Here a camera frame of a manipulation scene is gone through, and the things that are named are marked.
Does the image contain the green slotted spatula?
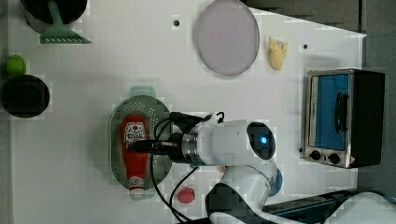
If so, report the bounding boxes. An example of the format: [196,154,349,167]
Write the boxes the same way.
[39,0,91,44]

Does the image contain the red toy strawberry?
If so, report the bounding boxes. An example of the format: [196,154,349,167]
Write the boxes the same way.
[177,188,195,203]

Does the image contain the green toy fruit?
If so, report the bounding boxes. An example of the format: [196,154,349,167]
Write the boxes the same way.
[7,55,26,75]

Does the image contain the black pot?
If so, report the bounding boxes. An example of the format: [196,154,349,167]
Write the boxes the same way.
[21,0,88,34]

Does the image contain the orange toy fruit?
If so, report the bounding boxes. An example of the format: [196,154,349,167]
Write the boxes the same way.
[219,166,227,173]

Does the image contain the grey round plate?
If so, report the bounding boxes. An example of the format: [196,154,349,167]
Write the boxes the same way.
[196,0,260,76]

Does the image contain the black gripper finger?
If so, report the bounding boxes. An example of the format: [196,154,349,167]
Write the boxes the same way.
[127,147,169,155]
[130,140,170,147]

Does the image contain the silver toaster oven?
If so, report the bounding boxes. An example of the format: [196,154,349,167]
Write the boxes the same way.
[303,69,385,169]

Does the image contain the black cylindrical cup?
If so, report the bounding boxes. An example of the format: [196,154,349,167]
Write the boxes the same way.
[1,75,50,119]

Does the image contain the yellow plush banana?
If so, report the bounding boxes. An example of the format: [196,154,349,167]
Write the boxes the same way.
[269,37,288,71]

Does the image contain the green perforated strainer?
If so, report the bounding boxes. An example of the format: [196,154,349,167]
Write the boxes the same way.
[108,86,172,201]

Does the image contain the red plush ketchup bottle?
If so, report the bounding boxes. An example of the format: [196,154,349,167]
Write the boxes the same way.
[120,115,149,200]

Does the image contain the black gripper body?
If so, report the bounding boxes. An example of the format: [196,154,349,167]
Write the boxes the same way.
[163,133,188,163]

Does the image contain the blue bowl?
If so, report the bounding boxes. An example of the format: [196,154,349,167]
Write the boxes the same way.
[269,171,283,197]

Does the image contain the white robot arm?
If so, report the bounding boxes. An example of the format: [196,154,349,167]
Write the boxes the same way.
[128,119,304,224]

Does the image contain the black cable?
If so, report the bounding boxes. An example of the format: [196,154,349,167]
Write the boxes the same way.
[148,111,226,223]

